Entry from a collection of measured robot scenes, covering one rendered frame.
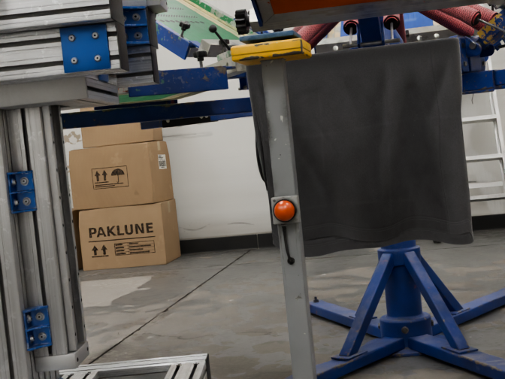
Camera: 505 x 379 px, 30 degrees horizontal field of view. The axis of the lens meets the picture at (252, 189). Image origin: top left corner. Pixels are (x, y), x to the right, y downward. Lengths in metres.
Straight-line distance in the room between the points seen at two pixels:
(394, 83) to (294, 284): 0.50
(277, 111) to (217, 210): 5.12
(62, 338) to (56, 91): 0.54
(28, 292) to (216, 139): 4.79
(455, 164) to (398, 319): 1.43
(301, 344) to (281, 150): 0.36
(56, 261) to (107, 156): 4.47
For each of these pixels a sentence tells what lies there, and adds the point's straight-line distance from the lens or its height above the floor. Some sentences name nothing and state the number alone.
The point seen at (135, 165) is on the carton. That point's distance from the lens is 6.45.
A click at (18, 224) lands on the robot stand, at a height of 0.65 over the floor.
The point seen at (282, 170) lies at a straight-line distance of 1.72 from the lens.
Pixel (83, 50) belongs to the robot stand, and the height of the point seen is 0.99.
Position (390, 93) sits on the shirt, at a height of 0.85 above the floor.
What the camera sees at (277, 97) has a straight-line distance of 1.72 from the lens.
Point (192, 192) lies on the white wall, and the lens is 6.86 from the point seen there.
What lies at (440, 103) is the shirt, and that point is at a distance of 1.99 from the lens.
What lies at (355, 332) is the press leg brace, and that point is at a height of 0.12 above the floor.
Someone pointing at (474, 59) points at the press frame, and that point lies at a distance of 3.16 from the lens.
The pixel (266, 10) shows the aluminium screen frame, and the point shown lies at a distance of 2.70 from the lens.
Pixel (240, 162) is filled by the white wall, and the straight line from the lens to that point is 6.76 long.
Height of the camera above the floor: 0.78
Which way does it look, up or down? 3 degrees down
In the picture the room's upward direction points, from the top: 6 degrees counter-clockwise
